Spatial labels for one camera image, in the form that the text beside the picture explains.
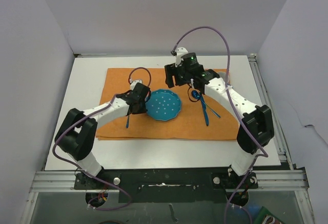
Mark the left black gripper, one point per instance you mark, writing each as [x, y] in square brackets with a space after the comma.
[141, 110]

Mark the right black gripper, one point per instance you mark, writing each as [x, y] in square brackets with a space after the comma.
[172, 70]

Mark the blue plastic fork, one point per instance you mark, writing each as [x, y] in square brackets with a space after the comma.
[127, 122]

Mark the blue polka dot plate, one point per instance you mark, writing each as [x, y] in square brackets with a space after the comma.
[163, 105]

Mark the blue plastic knife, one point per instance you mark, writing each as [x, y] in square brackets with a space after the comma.
[206, 118]

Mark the orange cloth placemat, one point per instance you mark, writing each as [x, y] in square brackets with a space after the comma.
[189, 124]

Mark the blue white mug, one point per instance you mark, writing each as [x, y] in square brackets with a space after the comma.
[224, 76]

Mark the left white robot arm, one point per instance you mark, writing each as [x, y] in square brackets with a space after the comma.
[75, 139]

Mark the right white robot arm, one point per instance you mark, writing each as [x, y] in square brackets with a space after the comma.
[256, 124]

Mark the green object at corner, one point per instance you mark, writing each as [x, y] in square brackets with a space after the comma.
[264, 216]

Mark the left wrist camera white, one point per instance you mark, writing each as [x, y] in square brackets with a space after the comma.
[134, 83]

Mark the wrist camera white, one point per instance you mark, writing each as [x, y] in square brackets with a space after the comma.
[178, 53]
[134, 83]

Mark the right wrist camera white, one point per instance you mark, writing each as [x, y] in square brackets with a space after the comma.
[178, 53]

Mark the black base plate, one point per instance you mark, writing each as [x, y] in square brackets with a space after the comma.
[182, 185]

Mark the aluminium frame rail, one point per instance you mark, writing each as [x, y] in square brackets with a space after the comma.
[283, 190]

